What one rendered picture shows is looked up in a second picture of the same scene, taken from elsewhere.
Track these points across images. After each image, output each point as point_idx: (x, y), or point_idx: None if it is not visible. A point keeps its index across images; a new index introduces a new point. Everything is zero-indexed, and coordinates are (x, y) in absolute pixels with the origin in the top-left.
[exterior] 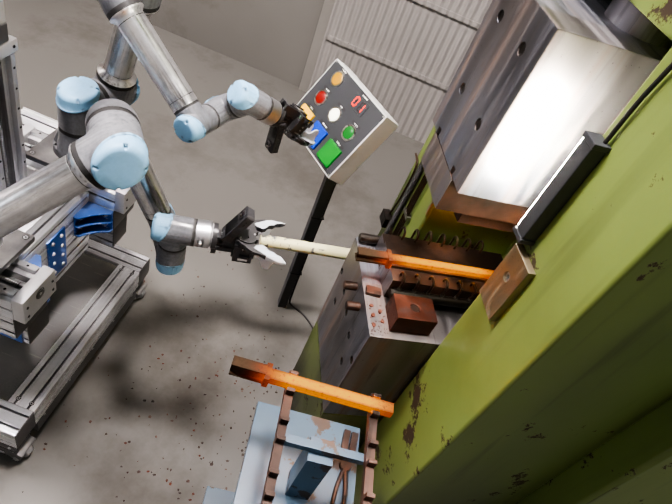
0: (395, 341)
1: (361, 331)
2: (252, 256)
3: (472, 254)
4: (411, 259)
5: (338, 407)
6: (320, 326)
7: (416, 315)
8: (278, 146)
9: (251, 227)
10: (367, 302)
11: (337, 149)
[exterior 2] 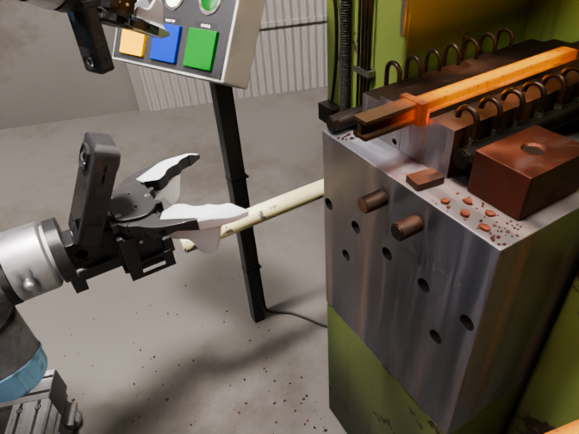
0: (543, 232)
1: (460, 258)
2: (171, 244)
3: (503, 54)
4: (448, 89)
5: (466, 412)
6: (340, 307)
7: (551, 158)
8: (108, 52)
9: (132, 188)
10: (433, 201)
11: (209, 33)
